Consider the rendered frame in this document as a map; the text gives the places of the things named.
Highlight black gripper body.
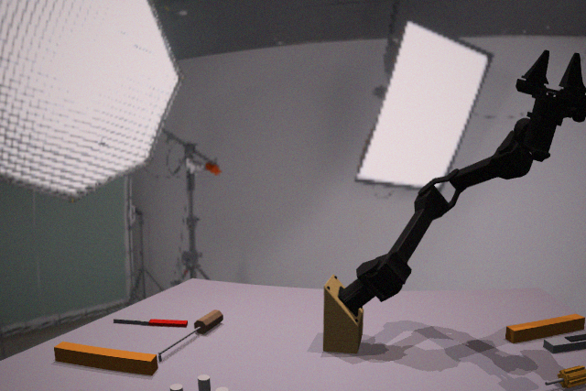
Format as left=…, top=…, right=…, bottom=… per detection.
left=515, top=79, right=586, bottom=130

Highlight orange rectangular bar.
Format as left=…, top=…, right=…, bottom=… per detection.
left=505, top=314, right=585, bottom=343
left=54, top=342, right=158, bottom=375

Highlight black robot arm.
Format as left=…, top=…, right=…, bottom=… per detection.
left=338, top=118, right=555, bottom=317

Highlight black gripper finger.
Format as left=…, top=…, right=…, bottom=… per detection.
left=559, top=53, right=586, bottom=92
left=521, top=50, right=549, bottom=84

